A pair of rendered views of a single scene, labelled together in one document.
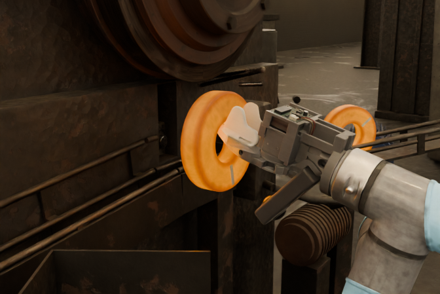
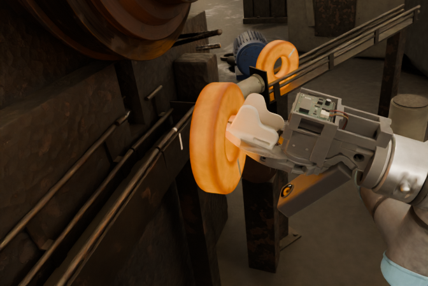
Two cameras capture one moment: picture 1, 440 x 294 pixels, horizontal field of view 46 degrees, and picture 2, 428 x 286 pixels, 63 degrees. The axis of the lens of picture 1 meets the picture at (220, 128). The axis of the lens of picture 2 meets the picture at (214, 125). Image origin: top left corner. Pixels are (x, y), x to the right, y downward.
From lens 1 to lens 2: 0.37 m
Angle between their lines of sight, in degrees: 19
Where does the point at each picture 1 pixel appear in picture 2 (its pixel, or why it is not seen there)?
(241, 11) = not seen: outside the picture
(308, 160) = (341, 155)
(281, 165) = (312, 165)
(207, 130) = (218, 140)
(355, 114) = (283, 48)
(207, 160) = (223, 170)
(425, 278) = not seen: hidden behind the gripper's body
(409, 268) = not seen: outside the picture
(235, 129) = (246, 130)
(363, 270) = (418, 260)
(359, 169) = (413, 166)
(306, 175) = (342, 173)
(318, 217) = not seen: hidden behind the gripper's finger
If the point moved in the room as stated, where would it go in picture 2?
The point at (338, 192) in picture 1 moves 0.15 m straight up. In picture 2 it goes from (387, 190) to (408, 64)
